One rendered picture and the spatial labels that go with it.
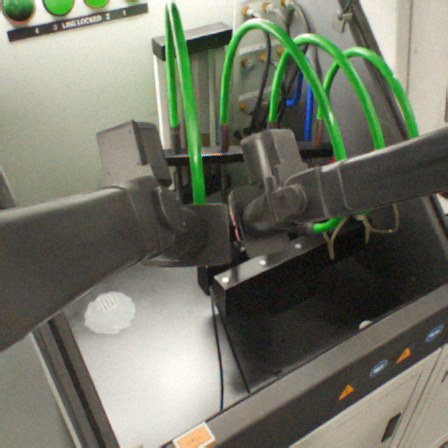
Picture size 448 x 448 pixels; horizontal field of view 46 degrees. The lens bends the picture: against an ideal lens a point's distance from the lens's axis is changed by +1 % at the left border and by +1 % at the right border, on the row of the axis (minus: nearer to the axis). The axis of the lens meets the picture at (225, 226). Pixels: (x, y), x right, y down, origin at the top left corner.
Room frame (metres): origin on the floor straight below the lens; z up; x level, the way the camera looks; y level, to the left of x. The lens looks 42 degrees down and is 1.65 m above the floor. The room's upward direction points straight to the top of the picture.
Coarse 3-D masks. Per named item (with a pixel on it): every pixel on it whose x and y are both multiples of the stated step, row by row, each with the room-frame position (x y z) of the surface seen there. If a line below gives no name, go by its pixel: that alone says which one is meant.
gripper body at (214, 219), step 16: (192, 208) 0.44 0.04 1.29; (208, 208) 0.43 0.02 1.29; (224, 208) 0.43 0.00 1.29; (192, 224) 0.38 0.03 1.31; (208, 224) 0.42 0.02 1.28; (224, 224) 0.42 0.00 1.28; (192, 240) 0.37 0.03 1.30; (208, 240) 0.41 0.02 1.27; (224, 240) 0.41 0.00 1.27; (192, 256) 0.39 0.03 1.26; (208, 256) 0.40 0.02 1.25; (224, 256) 0.39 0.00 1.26
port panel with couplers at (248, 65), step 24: (240, 0) 0.99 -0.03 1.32; (264, 0) 1.02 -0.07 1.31; (288, 0) 1.03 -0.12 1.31; (240, 24) 0.99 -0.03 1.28; (240, 48) 0.99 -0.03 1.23; (264, 48) 1.02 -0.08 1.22; (240, 72) 0.99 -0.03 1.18; (240, 96) 0.99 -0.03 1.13; (264, 96) 1.03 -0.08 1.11; (240, 120) 1.00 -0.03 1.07
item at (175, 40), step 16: (176, 16) 0.64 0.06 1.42; (176, 32) 0.61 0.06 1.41; (176, 48) 0.59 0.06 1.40; (176, 96) 0.83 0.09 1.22; (192, 96) 0.53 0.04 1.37; (176, 112) 0.82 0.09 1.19; (192, 112) 0.52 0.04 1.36; (176, 128) 0.82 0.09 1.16; (192, 128) 0.50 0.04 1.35; (192, 144) 0.49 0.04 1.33; (192, 160) 0.48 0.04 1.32; (192, 176) 0.47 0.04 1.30
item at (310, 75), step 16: (240, 32) 0.79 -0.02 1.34; (272, 32) 0.72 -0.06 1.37; (288, 48) 0.69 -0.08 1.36; (224, 64) 0.82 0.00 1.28; (304, 64) 0.66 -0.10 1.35; (224, 80) 0.82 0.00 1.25; (224, 96) 0.83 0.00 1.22; (320, 96) 0.63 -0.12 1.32; (224, 112) 0.83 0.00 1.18; (224, 128) 0.83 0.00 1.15; (336, 128) 0.60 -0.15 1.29; (224, 144) 0.83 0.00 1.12; (336, 144) 0.59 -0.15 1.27; (336, 160) 0.58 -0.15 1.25; (304, 224) 0.62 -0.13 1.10; (320, 224) 0.60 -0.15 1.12; (336, 224) 0.57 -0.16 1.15
